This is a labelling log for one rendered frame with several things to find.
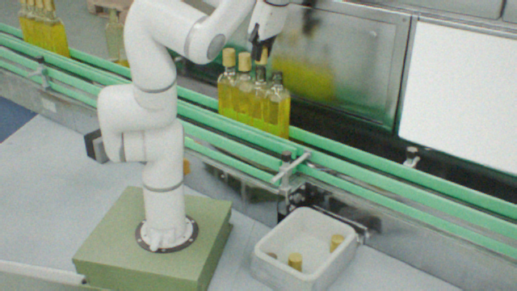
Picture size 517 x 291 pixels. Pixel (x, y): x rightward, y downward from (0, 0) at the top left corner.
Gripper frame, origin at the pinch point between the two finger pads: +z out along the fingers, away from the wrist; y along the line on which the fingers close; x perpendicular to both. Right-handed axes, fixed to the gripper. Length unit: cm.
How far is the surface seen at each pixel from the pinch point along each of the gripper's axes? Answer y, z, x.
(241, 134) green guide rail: 6.4, 23.5, 4.5
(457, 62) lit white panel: -12.3, -17.1, 44.9
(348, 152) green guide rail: -3.2, 15.2, 32.6
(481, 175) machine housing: -16, 8, 63
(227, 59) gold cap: 1.5, 7.4, -9.3
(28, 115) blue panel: 14, 76, -91
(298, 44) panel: -12.5, 0.1, 3.8
